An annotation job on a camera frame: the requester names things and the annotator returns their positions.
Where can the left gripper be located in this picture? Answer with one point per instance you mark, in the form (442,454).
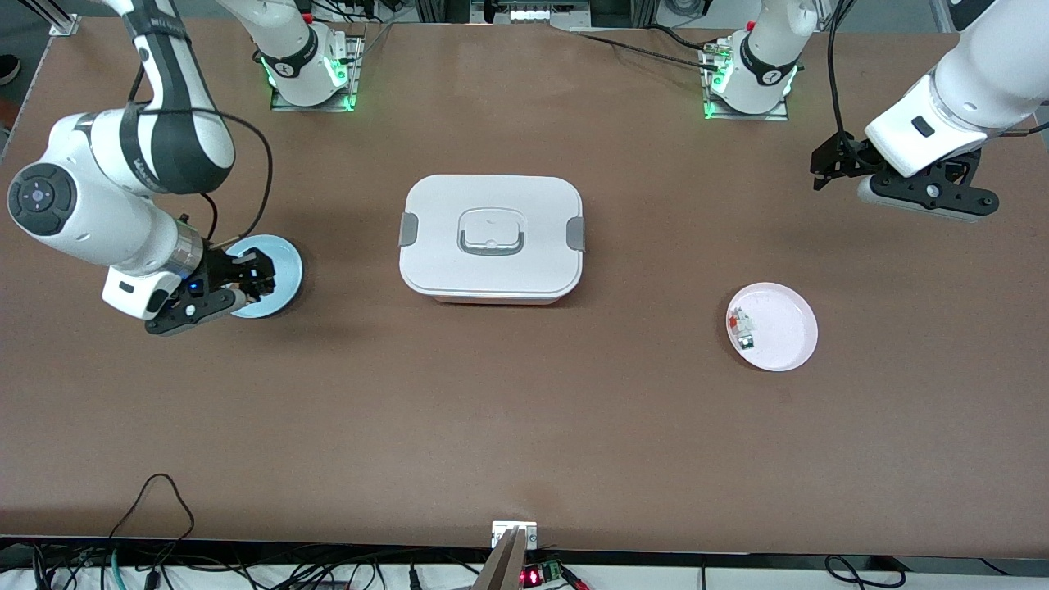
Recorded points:
(846,154)

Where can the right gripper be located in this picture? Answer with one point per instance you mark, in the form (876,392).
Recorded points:
(219,268)

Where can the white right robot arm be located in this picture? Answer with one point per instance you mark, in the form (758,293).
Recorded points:
(98,213)

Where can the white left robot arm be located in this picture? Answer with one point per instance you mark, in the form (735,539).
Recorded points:
(992,65)

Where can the white lidded lunch box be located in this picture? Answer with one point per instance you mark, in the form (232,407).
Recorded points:
(434,205)

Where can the light blue round plate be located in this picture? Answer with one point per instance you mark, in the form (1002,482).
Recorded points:
(287,262)

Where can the pale round plate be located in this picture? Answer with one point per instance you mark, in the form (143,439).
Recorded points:
(787,328)

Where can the black shoe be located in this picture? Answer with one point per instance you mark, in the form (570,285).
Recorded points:
(6,70)

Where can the white power strip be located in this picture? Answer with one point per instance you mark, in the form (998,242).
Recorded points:
(533,14)

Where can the circuit board with red display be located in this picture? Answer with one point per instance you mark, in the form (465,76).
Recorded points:
(533,577)

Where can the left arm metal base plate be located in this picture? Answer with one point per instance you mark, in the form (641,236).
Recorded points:
(746,116)

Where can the green and white switch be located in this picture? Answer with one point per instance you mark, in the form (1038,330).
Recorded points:
(744,332)

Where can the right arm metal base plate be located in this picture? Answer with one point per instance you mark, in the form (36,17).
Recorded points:
(358,74)

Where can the aluminium frame profile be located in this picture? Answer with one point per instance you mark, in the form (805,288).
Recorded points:
(61,20)

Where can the white table edge bracket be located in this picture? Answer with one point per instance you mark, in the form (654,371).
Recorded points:
(501,533)

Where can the aluminium camera pole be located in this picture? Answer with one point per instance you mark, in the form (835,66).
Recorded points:
(504,569)

